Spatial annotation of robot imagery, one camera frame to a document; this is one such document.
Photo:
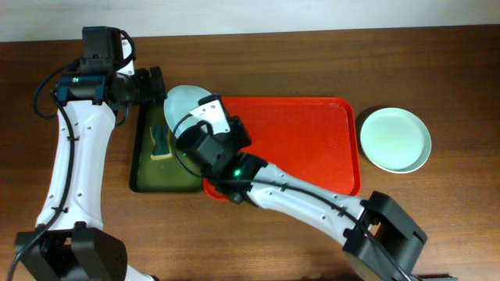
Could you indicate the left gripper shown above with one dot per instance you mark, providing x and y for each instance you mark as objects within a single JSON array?
[{"x": 157, "y": 83}]

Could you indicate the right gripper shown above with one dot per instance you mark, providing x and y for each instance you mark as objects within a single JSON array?
[{"x": 231, "y": 143}]

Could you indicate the light blue plate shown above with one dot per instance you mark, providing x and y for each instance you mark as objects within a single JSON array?
[{"x": 180, "y": 101}]

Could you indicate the green yellow sponge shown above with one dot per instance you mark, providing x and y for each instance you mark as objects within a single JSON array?
[{"x": 160, "y": 142}]

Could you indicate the light green plate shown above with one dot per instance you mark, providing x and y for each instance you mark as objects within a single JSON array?
[{"x": 384, "y": 121}]

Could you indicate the white plate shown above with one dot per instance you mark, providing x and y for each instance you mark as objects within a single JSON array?
[{"x": 403, "y": 152}]

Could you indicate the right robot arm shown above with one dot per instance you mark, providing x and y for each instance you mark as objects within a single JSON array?
[{"x": 380, "y": 239}]

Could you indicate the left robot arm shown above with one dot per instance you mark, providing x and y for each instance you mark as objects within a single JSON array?
[{"x": 68, "y": 242}]

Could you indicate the red plastic tray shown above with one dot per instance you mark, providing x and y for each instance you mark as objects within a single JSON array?
[{"x": 310, "y": 138}]

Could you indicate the dark green tray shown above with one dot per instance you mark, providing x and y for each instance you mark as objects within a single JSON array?
[{"x": 164, "y": 175}]

